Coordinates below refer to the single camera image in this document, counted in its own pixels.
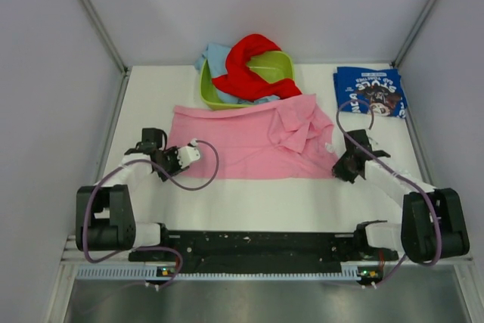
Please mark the folded blue printed t shirt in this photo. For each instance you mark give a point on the folded blue printed t shirt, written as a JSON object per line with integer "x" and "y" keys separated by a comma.
{"x": 363, "y": 90}

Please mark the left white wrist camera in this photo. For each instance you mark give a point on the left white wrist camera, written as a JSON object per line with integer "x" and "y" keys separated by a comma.
{"x": 188, "y": 154}

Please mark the green plastic basin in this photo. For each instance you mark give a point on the green plastic basin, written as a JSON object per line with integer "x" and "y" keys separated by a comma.
{"x": 271, "y": 66}

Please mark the right aluminium corner post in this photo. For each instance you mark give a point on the right aluminium corner post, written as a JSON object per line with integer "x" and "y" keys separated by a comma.
{"x": 414, "y": 32}

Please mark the pink t shirt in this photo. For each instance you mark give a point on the pink t shirt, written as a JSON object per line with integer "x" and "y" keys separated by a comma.
{"x": 277, "y": 140}

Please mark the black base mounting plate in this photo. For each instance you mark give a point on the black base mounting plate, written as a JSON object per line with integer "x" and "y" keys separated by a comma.
{"x": 270, "y": 252}

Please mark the light blue t shirt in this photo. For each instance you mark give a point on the light blue t shirt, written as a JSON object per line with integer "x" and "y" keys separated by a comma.
{"x": 215, "y": 55}

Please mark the red t shirt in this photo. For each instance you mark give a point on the red t shirt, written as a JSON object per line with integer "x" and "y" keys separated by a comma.
{"x": 240, "y": 81}

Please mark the grey slotted cable duct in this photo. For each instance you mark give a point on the grey slotted cable duct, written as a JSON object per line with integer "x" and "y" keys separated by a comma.
{"x": 156, "y": 273}

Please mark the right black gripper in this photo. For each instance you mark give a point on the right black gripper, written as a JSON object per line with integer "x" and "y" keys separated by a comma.
{"x": 339, "y": 172}

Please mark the left aluminium corner post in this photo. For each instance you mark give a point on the left aluminium corner post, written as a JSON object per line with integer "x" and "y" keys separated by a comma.
{"x": 102, "y": 34}

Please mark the aluminium corner post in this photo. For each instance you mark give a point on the aluminium corner post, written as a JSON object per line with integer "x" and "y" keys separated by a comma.
{"x": 414, "y": 32}
{"x": 102, "y": 34}

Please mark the white garment size label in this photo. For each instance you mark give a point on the white garment size label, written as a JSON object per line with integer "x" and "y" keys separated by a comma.
{"x": 330, "y": 148}

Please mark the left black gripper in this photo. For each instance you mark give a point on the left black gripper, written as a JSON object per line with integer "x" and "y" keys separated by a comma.
{"x": 173, "y": 152}

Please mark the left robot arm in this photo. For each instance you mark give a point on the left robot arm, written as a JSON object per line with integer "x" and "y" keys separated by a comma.
{"x": 104, "y": 214}

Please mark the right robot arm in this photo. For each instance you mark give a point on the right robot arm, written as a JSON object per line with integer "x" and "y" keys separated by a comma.
{"x": 433, "y": 225}

